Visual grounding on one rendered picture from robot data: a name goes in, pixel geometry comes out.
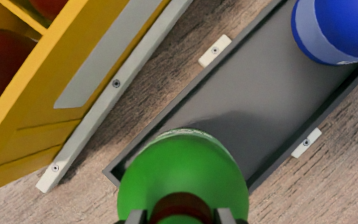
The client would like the blue bottle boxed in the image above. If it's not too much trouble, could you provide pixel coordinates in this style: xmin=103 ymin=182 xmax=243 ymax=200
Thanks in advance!
xmin=291 ymin=0 xmax=358 ymax=66

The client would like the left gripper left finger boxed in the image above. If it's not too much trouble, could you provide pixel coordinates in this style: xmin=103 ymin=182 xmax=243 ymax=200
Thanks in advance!
xmin=113 ymin=209 xmax=148 ymax=224

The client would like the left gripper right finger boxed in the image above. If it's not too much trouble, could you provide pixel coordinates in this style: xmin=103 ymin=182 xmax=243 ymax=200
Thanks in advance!
xmin=213 ymin=208 xmax=249 ymax=224

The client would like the grey rectangular tray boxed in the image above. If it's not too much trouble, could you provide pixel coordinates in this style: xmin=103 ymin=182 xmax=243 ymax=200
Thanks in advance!
xmin=101 ymin=0 xmax=358 ymax=196

